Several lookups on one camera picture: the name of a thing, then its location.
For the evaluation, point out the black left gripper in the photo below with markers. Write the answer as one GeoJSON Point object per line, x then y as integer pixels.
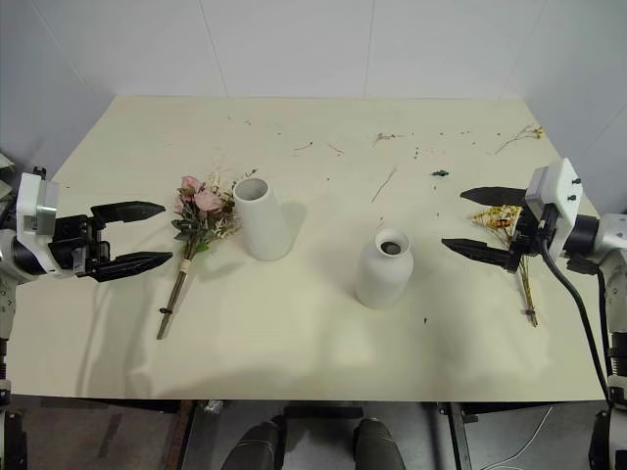
{"type": "Point", "coordinates": [66, 242]}

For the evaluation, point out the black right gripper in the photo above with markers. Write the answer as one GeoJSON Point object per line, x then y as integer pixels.
{"type": "Point", "coordinates": [526, 237]}

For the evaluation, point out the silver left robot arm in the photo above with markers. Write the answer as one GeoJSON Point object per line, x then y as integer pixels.
{"type": "Point", "coordinates": [10, 294]}

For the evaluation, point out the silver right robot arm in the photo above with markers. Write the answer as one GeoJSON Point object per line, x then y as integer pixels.
{"type": "Point", "coordinates": [614, 254]}

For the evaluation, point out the white bottle-shaped vase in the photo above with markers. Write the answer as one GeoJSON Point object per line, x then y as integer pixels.
{"type": "Point", "coordinates": [382, 274]}

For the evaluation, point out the tall white cylinder vase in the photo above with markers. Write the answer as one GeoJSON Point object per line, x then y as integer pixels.
{"type": "Point", "coordinates": [262, 225]}

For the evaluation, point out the yellow dried flower bouquet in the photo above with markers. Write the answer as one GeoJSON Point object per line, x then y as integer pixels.
{"type": "Point", "coordinates": [499, 218]}

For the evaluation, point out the small green leaf scrap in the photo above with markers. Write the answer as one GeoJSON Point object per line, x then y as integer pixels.
{"type": "Point", "coordinates": [440, 173]}

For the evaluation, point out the pink flower bouquet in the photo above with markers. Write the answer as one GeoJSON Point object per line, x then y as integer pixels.
{"type": "Point", "coordinates": [203, 210]}

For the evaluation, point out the loose yellow dried sprig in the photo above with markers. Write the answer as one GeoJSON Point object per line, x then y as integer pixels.
{"type": "Point", "coordinates": [531, 131]}

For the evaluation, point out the thin straw twig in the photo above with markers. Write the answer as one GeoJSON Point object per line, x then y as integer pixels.
{"type": "Point", "coordinates": [383, 185]}

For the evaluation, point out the short reddish twig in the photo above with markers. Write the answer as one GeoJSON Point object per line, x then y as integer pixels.
{"type": "Point", "coordinates": [303, 147]}
{"type": "Point", "coordinates": [336, 148]}

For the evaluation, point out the rusty brown metal bar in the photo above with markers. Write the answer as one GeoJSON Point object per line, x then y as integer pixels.
{"type": "Point", "coordinates": [180, 433]}

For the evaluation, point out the dark rounded shape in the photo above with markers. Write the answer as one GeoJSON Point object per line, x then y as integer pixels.
{"type": "Point", "coordinates": [255, 448]}
{"type": "Point", "coordinates": [379, 445]}

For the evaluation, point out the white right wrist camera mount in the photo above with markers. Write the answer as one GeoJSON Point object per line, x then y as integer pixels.
{"type": "Point", "coordinates": [561, 196]}

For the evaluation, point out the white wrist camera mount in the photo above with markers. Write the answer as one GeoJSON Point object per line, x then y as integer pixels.
{"type": "Point", "coordinates": [561, 196]}
{"type": "Point", "coordinates": [30, 205]}

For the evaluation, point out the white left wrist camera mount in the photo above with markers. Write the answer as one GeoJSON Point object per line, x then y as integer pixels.
{"type": "Point", "coordinates": [30, 205]}

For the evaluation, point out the black table frame leg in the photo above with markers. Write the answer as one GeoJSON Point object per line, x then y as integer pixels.
{"type": "Point", "coordinates": [460, 436]}

